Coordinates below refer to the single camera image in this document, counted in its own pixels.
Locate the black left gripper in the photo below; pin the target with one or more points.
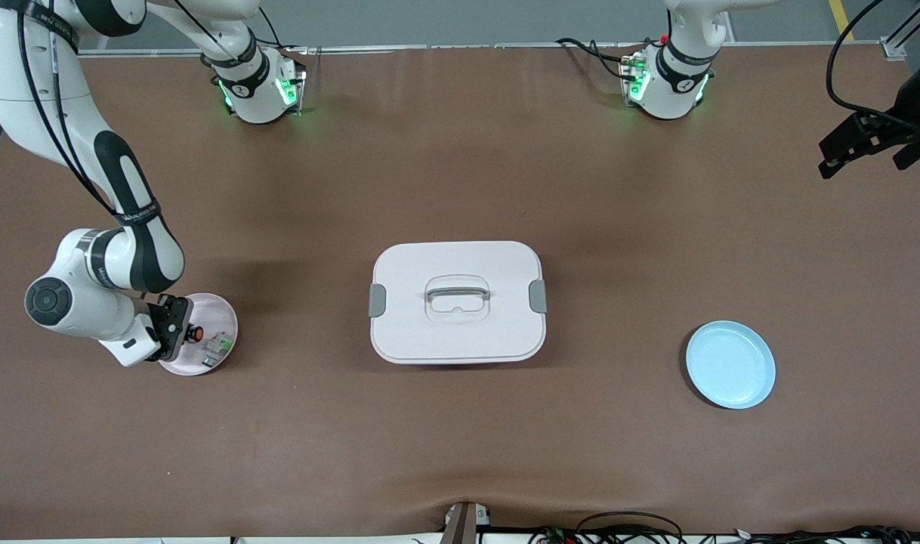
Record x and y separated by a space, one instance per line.
907 108

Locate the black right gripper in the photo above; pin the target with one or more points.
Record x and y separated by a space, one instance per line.
189 335

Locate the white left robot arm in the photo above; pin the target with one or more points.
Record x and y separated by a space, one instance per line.
675 83

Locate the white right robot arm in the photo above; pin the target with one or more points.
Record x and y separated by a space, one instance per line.
90 302

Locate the pink round plate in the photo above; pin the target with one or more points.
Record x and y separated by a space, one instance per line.
211 313

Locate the small green white component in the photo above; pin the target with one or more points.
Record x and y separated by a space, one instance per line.
218 349

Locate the grey box latch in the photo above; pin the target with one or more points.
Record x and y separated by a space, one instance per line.
377 301
538 296

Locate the light blue round plate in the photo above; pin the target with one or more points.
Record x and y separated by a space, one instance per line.
730 365

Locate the white lidded storage box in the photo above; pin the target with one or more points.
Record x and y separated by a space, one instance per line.
458 332

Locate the brown table mat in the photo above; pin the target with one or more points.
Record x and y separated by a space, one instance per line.
460 438

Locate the aluminium frame profile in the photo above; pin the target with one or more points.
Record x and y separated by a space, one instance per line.
909 26

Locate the brown camera mount post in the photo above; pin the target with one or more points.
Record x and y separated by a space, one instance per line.
460 525

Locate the silver table edge rail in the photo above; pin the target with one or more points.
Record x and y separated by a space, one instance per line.
467 47

